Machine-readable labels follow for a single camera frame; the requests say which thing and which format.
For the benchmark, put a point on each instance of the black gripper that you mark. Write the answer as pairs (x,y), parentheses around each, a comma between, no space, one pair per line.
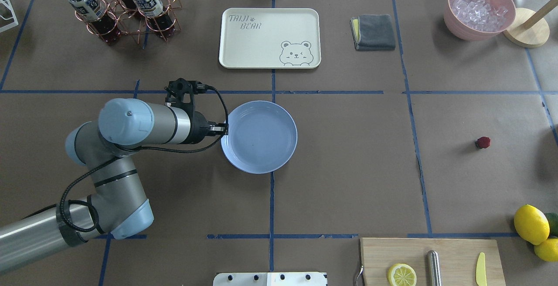
(199,129)

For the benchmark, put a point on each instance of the blue plate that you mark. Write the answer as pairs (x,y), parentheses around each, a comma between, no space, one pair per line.
(262,137)

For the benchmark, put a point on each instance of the red strawberry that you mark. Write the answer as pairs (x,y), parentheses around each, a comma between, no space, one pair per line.
(482,143)

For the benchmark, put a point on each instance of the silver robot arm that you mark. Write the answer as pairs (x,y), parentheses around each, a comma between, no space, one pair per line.
(109,197)

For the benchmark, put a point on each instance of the cream bear tray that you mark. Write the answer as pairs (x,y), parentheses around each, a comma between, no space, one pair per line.
(270,38)

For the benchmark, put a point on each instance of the drink bottle left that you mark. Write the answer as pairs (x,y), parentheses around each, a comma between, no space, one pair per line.
(157,17)

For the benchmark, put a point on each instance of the drink bottle right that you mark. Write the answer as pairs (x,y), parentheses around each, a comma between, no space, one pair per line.
(94,13)

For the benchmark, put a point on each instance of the grey folded cloth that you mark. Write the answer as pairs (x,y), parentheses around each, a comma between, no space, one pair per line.
(373,32)

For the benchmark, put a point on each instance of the lemon half slice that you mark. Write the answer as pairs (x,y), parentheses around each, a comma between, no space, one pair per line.
(401,274)

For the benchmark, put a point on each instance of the steel muddler black cap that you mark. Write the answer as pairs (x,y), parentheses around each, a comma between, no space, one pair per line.
(433,261)

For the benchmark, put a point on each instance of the pink ice bowl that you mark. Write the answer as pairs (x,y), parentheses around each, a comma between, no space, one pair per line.
(477,20)

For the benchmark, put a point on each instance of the yellow plastic knife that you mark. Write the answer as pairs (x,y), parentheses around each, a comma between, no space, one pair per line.
(481,275)

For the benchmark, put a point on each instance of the wooden cup stand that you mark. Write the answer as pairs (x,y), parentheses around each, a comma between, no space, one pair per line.
(529,28)

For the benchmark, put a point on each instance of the yellow lemon front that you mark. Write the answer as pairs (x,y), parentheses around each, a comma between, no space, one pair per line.
(531,224)

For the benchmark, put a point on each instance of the yellow lemon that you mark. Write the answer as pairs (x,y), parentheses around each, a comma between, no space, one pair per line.
(531,224)
(547,250)

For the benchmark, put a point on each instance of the green lime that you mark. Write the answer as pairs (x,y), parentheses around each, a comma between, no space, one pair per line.
(552,219)

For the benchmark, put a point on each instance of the yellow lemon back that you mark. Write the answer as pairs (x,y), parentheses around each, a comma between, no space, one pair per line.
(547,250)

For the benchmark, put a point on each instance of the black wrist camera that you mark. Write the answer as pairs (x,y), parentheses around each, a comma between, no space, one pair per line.
(180,93)

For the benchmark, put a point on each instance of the copper wire bottle rack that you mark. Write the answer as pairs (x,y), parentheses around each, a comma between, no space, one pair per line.
(134,27)

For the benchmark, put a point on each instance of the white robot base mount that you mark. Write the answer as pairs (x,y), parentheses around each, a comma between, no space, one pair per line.
(271,279)

